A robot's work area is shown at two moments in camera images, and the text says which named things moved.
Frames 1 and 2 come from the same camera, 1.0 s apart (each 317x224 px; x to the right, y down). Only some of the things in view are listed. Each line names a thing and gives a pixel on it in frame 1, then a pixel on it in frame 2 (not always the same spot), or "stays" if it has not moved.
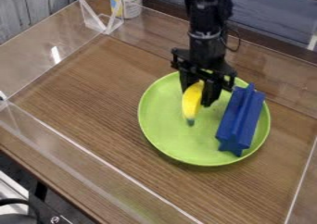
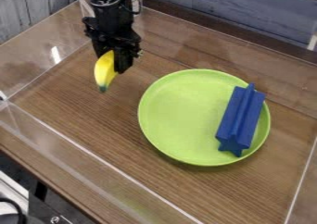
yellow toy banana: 191,98 to 104,70
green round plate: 192,143 stays
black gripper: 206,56 to 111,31
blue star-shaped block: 241,118 stays
